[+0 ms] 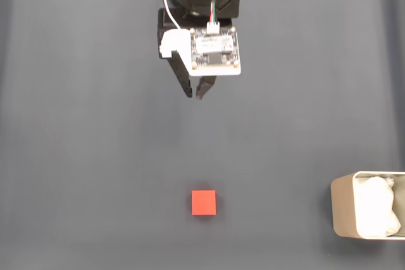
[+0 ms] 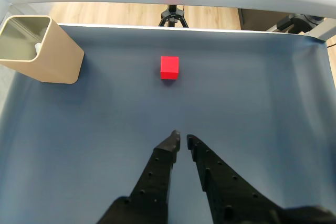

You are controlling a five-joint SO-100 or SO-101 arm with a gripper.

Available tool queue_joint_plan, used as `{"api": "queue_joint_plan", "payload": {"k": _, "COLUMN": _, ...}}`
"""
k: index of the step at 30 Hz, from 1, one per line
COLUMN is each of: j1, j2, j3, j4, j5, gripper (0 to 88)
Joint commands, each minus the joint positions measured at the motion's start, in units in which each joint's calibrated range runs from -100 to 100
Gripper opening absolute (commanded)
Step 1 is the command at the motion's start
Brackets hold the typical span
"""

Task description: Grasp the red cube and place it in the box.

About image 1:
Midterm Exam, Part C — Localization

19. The beige box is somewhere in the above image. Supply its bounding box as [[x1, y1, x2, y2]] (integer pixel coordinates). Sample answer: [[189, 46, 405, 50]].
[[330, 171, 405, 240]]

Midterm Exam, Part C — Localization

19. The red cube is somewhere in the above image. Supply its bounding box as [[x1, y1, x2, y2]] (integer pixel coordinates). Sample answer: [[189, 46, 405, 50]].
[[191, 190, 217, 216]]

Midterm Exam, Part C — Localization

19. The white crumpled cloth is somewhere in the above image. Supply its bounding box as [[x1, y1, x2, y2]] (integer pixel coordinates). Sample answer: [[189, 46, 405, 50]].
[[356, 175, 402, 238]]

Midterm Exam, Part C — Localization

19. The white camera board mount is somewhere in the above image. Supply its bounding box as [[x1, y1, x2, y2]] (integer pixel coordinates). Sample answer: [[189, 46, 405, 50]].
[[159, 26, 242, 77]]

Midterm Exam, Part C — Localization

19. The dark grey table mat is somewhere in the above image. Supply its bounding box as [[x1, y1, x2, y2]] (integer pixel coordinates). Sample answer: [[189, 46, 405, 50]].
[[0, 0, 405, 270]]

